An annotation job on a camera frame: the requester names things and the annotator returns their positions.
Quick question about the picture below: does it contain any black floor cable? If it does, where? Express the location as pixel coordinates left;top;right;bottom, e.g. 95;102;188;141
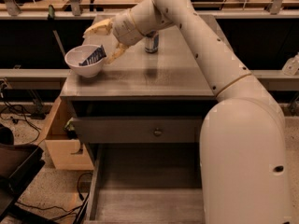
0;96;42;146

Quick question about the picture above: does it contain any upper grey drawer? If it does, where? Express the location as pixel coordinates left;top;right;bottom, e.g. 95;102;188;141
72;117;202;144

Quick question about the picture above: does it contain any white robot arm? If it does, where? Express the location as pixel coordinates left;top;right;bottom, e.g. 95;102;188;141
87;0;292;224

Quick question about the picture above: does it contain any grey metal counter cabinet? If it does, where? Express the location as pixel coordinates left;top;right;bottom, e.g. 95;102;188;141
60;13;219;224

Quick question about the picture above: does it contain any green handled tool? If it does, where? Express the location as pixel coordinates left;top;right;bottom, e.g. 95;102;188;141
48;5;66;57

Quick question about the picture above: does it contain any white bowl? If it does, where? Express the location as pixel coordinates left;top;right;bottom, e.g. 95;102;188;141
64;45;106;77

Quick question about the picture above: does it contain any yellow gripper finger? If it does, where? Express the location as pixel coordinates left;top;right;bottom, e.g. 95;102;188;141
83;19;112;38
107;43;129;63

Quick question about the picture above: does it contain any open lower grey drawer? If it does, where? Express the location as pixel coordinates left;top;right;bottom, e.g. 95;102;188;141
83;143;206;224

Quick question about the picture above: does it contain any round drawer knob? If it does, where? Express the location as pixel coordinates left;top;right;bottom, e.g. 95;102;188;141
153;128;163;137

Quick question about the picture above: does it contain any blue rxbar blueberry bar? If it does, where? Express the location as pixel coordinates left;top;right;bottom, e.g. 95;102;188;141
79;46;107;66

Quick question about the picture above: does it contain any black bin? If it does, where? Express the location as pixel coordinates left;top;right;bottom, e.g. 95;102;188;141
0;125;45;220

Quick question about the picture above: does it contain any light wooden box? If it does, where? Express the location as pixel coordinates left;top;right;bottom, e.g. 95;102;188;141
38;97;93;171

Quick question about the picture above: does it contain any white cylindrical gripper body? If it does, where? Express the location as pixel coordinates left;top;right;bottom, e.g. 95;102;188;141
112;9;143;46

